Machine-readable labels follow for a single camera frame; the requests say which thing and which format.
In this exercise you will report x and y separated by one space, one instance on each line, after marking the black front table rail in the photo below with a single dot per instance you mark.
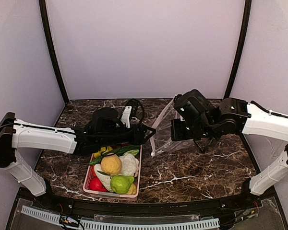
223 208

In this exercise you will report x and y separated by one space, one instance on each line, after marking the black right frame post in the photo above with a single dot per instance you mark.
239 49

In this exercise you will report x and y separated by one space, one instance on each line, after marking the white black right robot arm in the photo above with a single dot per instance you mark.
200 119

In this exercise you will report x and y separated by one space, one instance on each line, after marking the black left frame post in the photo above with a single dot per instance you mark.
51 50

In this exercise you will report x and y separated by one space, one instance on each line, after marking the yellow toy pepper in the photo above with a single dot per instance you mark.
102 151

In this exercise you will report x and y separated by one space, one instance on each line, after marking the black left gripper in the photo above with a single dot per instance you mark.
138 134

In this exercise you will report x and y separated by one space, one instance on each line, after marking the green toy cucumber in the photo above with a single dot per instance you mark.
118 151

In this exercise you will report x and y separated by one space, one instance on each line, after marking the yellow toy cauliflower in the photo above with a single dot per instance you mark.
111 165

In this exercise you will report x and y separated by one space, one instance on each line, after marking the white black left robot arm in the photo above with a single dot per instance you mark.
106 128

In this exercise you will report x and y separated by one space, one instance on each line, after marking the green toy leaf vegetable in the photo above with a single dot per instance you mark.
133 152

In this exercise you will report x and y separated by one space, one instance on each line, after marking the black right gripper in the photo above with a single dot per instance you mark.
180 132

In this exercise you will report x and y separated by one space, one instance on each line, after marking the white slotted cable duct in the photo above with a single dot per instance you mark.
113 223

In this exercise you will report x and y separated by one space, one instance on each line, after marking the pale yellow toy fruit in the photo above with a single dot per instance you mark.
132 190

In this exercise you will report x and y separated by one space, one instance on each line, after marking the white toy cauliflower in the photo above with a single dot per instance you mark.
130 165

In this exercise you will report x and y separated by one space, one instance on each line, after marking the pink plastic basket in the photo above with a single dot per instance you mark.
90 174

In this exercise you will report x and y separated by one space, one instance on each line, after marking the clear dotted zip top bag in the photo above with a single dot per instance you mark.
161 141

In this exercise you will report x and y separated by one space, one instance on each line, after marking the black frame post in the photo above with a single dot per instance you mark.
239 49
51 50

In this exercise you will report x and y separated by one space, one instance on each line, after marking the red toy tomato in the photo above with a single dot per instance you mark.
96 185

